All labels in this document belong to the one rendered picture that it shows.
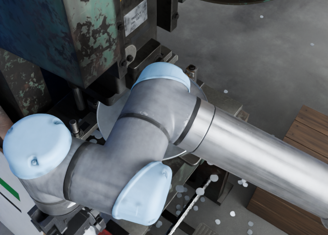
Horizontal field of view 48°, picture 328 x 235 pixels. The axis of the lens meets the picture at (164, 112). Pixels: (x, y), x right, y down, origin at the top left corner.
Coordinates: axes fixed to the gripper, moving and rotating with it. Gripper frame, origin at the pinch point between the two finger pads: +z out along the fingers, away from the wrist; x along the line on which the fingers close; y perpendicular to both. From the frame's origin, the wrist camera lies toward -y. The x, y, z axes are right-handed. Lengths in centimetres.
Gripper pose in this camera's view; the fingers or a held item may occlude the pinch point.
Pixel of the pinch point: (91, 227)
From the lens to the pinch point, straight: 75.5
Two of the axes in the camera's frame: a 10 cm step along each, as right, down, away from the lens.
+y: -5.9, 6.4, -4.8
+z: -0.2, 5.9, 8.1
